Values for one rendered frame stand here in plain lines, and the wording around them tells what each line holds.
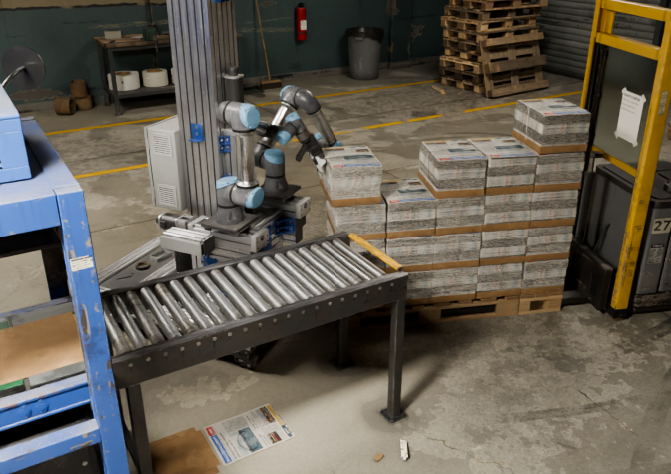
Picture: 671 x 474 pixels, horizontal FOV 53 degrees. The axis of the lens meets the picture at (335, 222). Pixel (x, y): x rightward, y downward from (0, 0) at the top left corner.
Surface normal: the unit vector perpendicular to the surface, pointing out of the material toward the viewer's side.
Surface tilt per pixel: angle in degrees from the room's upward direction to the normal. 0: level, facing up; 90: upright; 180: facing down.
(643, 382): 0
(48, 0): 90
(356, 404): 0
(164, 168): 90
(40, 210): 90
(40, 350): 0
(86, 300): 90
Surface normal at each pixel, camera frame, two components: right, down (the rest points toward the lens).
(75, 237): 0.51, 0.35
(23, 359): 0.00, -0.91
